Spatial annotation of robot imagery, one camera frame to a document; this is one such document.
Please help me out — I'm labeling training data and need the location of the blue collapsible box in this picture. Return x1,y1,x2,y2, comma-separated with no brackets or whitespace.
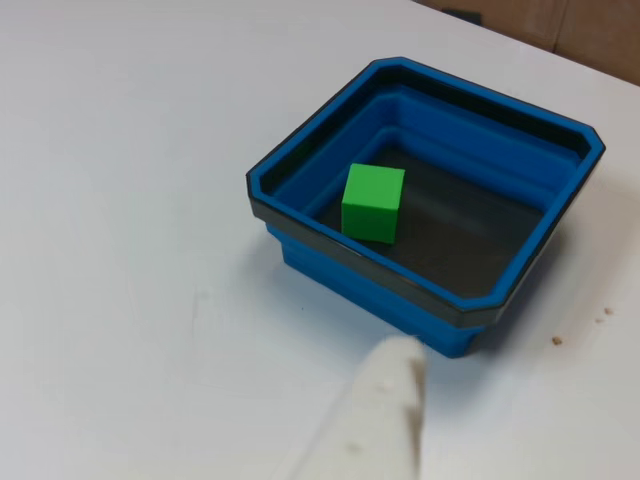
244,55,607,361

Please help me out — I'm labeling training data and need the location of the green cube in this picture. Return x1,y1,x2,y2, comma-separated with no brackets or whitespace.
341,162,407,246

